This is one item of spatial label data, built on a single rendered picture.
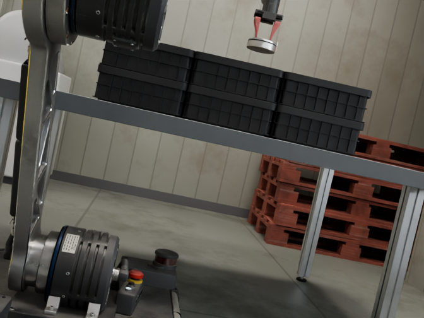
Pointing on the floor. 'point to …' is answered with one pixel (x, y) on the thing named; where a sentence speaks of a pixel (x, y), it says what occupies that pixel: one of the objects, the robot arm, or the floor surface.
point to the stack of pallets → (334, 202)
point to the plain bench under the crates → (383, 293)
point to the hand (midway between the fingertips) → (262, 38)
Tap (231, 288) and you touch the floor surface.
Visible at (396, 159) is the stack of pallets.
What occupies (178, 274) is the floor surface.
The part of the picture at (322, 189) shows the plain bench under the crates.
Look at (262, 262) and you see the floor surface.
